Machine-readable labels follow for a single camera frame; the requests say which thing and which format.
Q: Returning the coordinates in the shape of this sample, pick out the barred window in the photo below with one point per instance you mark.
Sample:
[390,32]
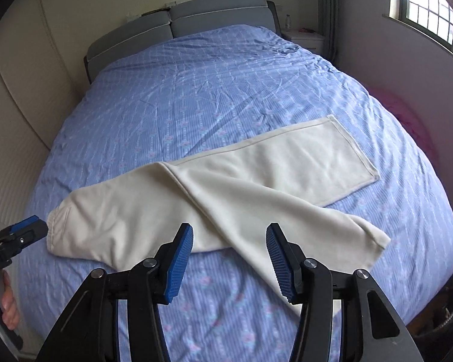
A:
[434,18]

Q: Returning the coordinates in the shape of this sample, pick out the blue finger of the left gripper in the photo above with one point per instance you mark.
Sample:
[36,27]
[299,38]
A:
[32,233]
[24,223]

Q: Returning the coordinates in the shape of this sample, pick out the blue floral bed cover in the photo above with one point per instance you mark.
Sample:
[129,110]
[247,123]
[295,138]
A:
[231,130]

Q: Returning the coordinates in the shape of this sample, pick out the small bottle on nightstand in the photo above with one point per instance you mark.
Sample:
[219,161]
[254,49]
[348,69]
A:
[288,22]

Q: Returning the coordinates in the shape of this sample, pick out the cream white pants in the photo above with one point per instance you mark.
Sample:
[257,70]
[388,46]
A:
[290,176]

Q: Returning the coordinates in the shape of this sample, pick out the green curtain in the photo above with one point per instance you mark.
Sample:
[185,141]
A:
[328,18]

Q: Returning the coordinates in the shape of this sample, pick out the white nightstand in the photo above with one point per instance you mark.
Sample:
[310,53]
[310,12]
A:
[311,41]

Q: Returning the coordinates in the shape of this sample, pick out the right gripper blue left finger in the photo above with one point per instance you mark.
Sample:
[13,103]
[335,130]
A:
[175,261]

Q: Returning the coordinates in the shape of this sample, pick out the pink blanket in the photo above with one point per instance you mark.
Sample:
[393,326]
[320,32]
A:
[410,121]

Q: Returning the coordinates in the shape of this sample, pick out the person's left hand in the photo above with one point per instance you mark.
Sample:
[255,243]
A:
[10,315]

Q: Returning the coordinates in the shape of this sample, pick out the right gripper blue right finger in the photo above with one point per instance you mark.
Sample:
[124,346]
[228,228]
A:
[286,259]

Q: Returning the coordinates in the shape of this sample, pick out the grey padded headboard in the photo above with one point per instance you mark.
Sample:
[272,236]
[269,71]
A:
[183,19]

